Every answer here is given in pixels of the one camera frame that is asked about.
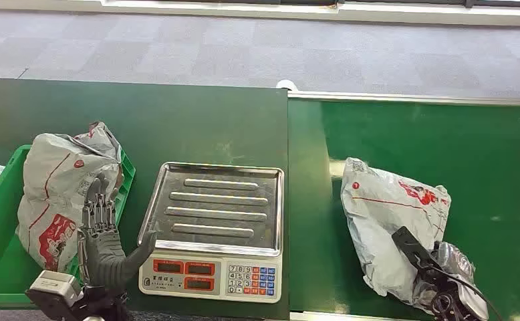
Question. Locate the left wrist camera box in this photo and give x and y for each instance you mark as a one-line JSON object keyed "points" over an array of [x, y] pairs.
{"points": [[56, 285]]}

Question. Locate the grey package with black tape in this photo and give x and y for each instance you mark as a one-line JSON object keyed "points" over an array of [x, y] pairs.
{"points": [[388, 221]]}

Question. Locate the electronic weighing scale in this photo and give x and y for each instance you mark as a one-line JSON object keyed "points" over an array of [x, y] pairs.
{"points": [[218, 230]]}

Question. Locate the grey package with red print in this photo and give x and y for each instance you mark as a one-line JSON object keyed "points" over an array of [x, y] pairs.
{"points": [[56, 190]]}

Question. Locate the green conveyor belt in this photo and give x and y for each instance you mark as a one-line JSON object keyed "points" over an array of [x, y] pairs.
{"points": [[463, 146]]}

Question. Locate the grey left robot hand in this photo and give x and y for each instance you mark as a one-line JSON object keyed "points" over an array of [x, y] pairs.
{"points": [[102, 257]]}

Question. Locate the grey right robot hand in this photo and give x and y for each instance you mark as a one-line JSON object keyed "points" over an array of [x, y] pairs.
{"points": [[457, 283]]}

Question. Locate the white conveyor roller cap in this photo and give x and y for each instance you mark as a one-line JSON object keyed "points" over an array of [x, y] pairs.
{"points": [[286, 84]]}

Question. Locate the silver conveyor side rail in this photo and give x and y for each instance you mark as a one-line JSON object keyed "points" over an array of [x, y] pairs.
{"points": [[415, 98]]}

